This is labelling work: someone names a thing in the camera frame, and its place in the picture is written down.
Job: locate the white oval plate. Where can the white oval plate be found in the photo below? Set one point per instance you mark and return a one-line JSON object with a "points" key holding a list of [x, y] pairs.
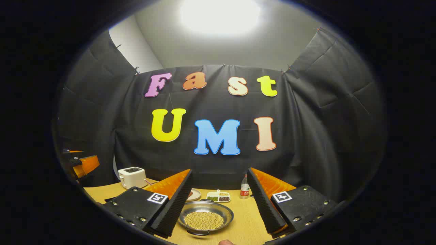
{"points": [[196, 195]]}

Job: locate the white divided bean dish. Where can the white divided bean dish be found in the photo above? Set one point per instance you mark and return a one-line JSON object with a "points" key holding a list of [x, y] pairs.
{"points": [[218, 194]]}

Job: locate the clear water bottle red label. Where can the clear water bottle red label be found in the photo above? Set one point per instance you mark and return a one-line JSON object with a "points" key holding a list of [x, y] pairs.
{"points": [[244, 190]]}

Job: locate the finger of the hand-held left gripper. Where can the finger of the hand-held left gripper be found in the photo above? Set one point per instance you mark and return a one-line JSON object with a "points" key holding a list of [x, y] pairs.
{"points": [[72, 151], [89, 164]]}

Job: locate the black backdrop cloth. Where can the black backdrop cloth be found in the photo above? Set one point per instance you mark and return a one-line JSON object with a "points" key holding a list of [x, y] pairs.
{"points": [[218, 102]]}

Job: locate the pile of yellow soybeans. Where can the pile of yellow soybeans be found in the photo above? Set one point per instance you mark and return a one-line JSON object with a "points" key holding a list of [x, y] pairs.
{"points": [[204, 221]]}

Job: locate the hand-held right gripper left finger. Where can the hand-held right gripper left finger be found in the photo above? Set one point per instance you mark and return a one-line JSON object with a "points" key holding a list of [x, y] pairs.
{"points": [[175, 204]]}

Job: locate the ceiling light panel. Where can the ceiling light panel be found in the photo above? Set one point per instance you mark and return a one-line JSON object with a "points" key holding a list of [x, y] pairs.
{"points": [[219, 15]]}

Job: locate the white toaster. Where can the white toaster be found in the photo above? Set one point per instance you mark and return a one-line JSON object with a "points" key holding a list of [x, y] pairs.
{"points": [[133, 177]]}

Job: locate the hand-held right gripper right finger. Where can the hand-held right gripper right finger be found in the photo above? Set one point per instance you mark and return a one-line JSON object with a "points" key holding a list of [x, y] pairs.
{"points": [[264, 204]]}

